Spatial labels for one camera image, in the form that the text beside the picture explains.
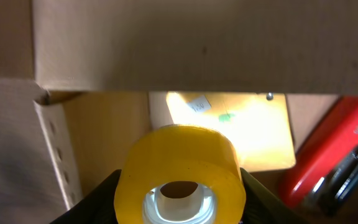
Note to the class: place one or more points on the yellow adhesive tape roll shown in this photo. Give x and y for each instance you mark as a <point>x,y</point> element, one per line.
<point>181,153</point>

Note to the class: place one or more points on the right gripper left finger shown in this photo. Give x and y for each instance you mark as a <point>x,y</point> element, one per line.
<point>97,207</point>

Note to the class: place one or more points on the red black stapler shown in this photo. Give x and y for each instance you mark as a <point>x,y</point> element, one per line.
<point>326,170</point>

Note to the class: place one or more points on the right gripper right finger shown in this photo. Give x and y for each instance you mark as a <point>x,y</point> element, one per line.
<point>262,207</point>

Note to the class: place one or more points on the yellow sticky note pad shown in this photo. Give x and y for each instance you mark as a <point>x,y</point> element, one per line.
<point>257,124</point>

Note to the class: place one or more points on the cardboard box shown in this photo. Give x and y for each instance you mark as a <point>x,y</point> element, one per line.
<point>81,81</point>

